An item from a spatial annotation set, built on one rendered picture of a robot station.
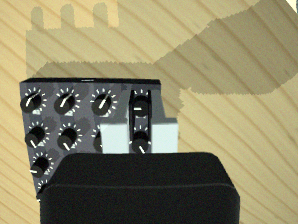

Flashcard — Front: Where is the dark grey knob box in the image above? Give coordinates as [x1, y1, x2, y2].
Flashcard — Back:
[19, 78, 161, 202]

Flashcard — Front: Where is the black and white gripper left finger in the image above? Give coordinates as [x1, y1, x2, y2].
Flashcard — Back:
[100, 90, 135, 153]

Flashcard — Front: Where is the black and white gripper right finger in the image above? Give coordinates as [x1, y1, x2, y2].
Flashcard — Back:
[148, 90, 178, 153]

